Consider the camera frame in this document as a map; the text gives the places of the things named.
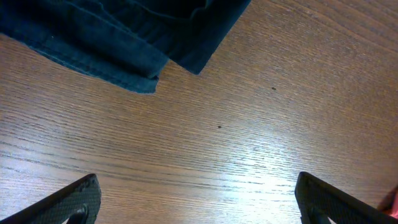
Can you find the folded dark navy garment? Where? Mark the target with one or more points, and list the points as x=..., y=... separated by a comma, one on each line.
x=124, y=42

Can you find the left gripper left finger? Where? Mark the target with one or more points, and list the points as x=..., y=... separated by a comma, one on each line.
x=78, y=202

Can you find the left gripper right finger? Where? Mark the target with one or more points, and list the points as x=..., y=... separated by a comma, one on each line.
x=320, y=202

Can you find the orange-red t-shirt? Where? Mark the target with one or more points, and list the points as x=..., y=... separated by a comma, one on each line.
x=388, y=205

